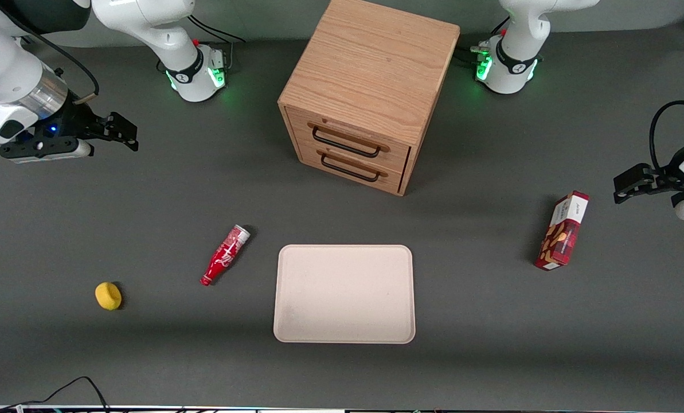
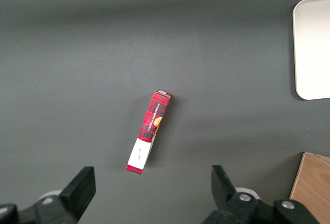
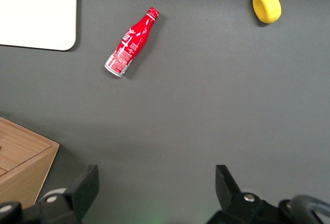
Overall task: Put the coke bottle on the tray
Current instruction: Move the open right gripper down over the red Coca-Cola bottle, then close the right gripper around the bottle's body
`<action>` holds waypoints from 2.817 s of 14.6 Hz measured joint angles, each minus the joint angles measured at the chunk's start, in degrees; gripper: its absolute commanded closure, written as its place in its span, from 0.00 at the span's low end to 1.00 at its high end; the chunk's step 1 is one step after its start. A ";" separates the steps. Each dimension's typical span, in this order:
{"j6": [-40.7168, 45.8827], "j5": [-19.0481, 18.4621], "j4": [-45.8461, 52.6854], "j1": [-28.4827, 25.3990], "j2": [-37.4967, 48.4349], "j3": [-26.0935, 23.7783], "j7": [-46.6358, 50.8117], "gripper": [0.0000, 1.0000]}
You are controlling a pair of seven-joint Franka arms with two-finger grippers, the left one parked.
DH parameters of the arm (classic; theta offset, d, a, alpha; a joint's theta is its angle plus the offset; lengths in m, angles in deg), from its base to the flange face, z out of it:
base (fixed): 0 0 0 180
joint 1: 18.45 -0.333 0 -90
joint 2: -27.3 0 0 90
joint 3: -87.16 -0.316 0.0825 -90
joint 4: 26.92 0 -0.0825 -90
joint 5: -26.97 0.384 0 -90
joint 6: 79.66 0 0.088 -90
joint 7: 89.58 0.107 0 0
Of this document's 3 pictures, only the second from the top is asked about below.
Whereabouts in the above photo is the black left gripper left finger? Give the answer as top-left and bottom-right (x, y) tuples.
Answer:
(0, 166), (97, 224)

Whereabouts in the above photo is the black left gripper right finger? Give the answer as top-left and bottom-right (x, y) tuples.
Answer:
(202, 165), (319, 224)

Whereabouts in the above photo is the white plastic tray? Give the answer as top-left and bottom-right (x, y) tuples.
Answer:
(292, 0), (330, 100)

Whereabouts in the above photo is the light wooden board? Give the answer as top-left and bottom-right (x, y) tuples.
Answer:
(289, 151), (330, 224)

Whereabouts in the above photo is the red plaid shortbread box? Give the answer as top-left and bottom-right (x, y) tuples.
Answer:
(125, 90), (173, 177)

